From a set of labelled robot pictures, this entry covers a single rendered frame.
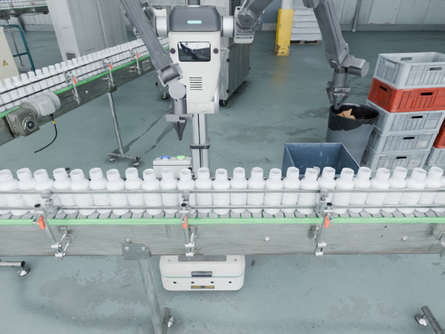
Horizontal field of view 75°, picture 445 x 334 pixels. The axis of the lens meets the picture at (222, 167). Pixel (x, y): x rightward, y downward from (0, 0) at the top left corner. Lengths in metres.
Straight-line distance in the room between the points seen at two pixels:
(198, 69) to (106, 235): 0.81
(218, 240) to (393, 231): 0.62
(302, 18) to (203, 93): 8.95
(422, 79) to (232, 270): 2.33
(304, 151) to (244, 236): 0.75
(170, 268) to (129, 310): 0.37
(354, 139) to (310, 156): 1.37
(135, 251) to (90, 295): 1.07
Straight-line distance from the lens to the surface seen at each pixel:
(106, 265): 2.31
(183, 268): 1.85
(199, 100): 1.44
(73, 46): 6.85
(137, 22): 1.03
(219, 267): 1.84
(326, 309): 2.08
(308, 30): 10.37
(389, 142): 3.31
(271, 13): 12.95
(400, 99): 3.14
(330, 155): 1.72
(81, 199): 1.08
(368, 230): 1.17
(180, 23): 1.46
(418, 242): 1.31
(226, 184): 0.96
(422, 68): 3.14
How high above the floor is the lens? 1.69
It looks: 33 degrees down
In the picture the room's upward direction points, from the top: straight up
